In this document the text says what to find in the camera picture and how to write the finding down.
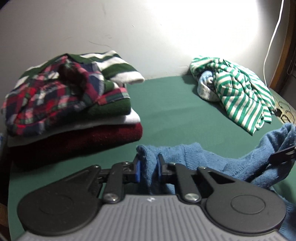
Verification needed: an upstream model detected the pale patterned bed sheet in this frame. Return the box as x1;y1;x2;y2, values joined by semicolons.
270;89;295;125

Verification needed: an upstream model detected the dark red folded sweater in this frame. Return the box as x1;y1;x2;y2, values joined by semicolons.
6;123;143;164

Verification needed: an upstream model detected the green white striped crumpled shirt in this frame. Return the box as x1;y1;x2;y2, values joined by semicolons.
190;56;276;135

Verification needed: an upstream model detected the light blue small garment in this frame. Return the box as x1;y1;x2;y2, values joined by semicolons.
197;70;220;102

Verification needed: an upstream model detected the plaid flannel shirt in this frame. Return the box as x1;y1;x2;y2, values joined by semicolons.
1;55;130;137

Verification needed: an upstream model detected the wooden bed post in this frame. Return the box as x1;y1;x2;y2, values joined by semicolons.
270;1;295;93

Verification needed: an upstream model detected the white hanging cable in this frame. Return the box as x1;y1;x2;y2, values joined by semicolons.
263;0;286;87

